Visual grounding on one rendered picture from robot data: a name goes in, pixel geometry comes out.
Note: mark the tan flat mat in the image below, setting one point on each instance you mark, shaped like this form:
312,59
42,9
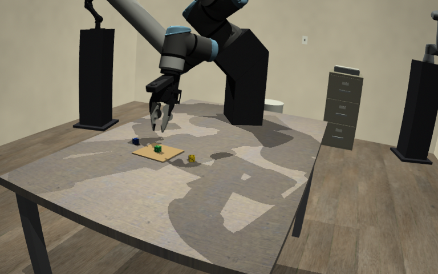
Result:
165,154

